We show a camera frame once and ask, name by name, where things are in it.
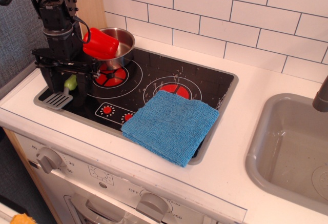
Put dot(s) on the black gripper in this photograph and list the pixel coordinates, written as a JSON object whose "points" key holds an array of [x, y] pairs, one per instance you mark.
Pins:
{"points": [[65, 54]]}

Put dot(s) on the grey spatula green handle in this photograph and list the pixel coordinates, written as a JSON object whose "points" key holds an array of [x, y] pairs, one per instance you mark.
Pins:
{"points": [[58, 100]]}

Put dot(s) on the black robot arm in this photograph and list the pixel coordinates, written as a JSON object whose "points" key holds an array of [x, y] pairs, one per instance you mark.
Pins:
{"points": [[59, 15]]}

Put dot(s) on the red toy bell pepper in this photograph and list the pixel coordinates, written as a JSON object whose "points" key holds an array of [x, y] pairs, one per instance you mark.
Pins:
{"points": [[101, 46]]}

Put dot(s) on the small steel saucepan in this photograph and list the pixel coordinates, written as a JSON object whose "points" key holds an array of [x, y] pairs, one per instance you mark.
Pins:
{"points": [[124, 53]]}

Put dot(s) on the grey left oven knob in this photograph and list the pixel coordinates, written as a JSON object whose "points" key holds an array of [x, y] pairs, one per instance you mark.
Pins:
{"points": [[48, 159]]}

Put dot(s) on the grey oven knob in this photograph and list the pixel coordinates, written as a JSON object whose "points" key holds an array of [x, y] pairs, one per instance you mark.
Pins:
{"points": [[48, 159], [153, 207]]}

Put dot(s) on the folded blue cloth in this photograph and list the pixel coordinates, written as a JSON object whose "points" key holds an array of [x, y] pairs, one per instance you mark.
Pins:
{"points": [[171, 126]]}

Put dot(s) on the orange and black object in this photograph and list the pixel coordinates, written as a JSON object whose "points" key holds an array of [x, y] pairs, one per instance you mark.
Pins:
{"points": [[22, 219]]}

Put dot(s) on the grey right oven knob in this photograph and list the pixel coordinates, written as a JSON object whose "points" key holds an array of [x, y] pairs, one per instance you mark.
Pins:
{"points": [[153, 207]]}

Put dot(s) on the grey plastic sink basin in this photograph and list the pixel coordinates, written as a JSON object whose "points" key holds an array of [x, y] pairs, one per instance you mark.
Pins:
{"points": [[288, 153]]}

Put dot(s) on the grey faucet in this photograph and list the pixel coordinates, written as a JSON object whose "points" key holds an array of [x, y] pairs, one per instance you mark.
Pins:
{"points": [[320, 102]]}

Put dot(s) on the wooden side post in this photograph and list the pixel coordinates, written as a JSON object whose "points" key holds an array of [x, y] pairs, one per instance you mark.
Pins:
{"points": [[92, 13]]}

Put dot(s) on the grey oven door handle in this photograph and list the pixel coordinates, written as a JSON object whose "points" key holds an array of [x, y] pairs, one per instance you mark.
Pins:
{"points": [[96, 210]]}

